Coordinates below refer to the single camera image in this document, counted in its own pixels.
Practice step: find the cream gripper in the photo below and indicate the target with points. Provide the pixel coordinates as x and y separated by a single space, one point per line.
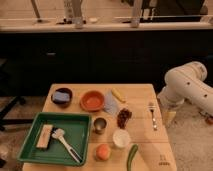
167 116

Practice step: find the yellow banana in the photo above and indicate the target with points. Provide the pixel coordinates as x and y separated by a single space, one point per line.
116 93

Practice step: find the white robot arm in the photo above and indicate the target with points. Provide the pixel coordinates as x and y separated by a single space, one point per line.
186 82

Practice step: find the red bowl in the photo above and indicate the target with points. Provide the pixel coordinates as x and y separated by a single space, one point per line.
92 101

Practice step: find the silver fork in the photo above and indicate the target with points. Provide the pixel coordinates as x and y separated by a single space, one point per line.
151 109

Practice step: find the dark red grapes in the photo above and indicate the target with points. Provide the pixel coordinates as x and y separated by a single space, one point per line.
122 118

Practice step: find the green cucumber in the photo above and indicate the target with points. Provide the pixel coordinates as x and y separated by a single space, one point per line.
131 155

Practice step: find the white round cup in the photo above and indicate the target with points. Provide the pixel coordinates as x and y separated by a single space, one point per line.
121 138

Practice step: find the small metal cup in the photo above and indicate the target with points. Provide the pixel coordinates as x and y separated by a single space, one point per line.
100 125

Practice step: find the orange fruit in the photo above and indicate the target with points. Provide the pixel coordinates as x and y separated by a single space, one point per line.
103 152

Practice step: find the green plastic tray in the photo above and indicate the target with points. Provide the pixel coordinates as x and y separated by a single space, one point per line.
77 132

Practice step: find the blue sponge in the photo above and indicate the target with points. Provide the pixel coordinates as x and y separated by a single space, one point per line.
60 97

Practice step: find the white dish brush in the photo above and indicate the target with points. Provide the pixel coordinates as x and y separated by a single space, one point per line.
59 135

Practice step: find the black office chair base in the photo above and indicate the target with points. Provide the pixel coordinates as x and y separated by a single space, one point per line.
17 99

